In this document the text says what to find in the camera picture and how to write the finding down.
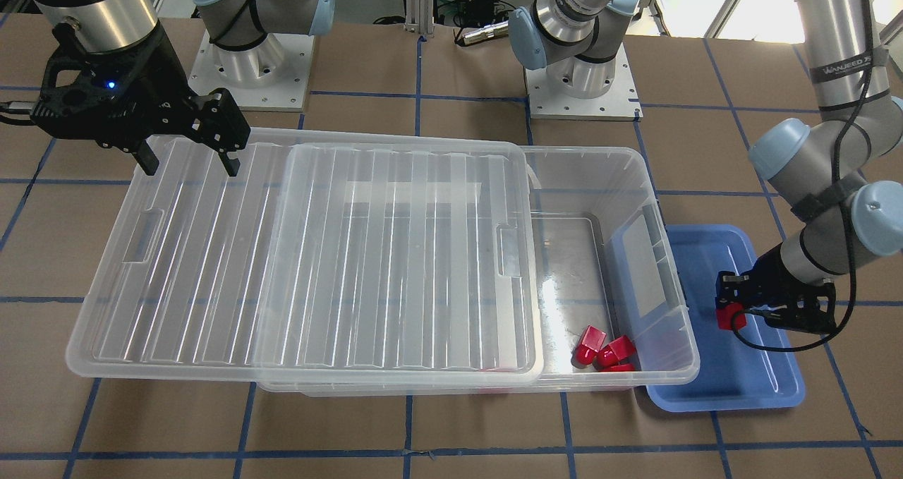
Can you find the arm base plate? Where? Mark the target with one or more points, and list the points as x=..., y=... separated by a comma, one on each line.
x=578, y=90
x=273, y=76

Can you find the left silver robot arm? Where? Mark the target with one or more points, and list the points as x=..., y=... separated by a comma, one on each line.
x=807, y=283

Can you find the red block in box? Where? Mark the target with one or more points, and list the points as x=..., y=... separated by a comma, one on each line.
x=614, y=353
x=588, y=346

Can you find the red block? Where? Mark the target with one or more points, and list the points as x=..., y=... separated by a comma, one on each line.
x=724, y=318
x=588, y=346
x=614, y=353

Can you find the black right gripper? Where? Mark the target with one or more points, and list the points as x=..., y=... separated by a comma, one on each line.
x=153, y=77

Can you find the clear plastic box lid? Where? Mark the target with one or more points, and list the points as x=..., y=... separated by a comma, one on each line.
x=178, y=291

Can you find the clear plastic storage box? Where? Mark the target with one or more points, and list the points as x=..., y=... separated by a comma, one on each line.
x=607, y=267

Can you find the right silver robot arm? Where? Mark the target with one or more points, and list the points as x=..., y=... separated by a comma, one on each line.
x=233, y=25

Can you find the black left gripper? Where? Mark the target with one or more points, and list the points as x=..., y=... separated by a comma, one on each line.
x=771, y=273

